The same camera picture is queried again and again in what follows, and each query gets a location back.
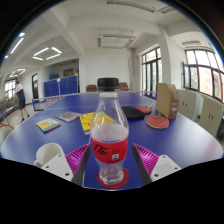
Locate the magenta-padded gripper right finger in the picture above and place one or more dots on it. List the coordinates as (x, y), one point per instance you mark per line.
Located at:
(165, 165)

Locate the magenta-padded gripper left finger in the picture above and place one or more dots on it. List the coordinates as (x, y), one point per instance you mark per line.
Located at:
(56, 165)

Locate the clear red-labelled drink bottle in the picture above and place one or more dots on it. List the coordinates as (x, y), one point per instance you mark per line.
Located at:
(110, 150)

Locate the white mug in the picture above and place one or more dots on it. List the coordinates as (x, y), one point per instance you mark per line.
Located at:
(46, 152)

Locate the small yellow and blue book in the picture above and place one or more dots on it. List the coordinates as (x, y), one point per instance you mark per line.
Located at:
(48, 124)

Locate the flat round red coaster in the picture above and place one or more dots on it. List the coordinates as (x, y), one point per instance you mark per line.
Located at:
(125, 180)

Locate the red table tennis paddle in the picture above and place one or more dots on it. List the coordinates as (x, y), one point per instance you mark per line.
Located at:
(157, 122)
(144, 109)

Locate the grey book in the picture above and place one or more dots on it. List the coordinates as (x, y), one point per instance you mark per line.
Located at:
(68, 116)

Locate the black pouch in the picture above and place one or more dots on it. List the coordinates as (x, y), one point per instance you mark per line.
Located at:
(133, 113)

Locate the white two-door cabinet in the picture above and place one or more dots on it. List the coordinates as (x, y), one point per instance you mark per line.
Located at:
(188, 105)
(210, 116)

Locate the brown cardboard box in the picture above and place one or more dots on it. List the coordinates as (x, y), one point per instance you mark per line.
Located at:
(166, 100)

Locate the black bin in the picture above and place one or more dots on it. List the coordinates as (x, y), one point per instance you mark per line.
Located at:
(221, 128)

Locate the blue red-legged table tennis table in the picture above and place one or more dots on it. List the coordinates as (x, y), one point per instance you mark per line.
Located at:
(5, 115)

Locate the person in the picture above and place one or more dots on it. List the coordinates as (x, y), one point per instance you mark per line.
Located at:
(20, 96)

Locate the blue folded partition panels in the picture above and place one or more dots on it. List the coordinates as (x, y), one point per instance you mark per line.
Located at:
(61, 86)

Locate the wooden shelf unit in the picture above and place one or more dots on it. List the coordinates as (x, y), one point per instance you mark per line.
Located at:
(5, 103)

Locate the dark brown door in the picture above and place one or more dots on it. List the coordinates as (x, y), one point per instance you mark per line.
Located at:
(35, 86)

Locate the brown armchair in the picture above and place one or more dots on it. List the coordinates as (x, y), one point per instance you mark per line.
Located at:
(124, 86)
(91, 88)

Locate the small black-framed window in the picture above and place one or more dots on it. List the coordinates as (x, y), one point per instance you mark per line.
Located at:
(10, 89)

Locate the black-framed glass doors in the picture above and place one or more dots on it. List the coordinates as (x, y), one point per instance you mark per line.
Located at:
(151, 70)

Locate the black-framed large window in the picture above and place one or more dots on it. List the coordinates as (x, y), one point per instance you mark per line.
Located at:
(205, 75)

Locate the ceiling lights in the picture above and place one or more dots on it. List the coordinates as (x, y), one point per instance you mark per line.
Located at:
(46, 51)

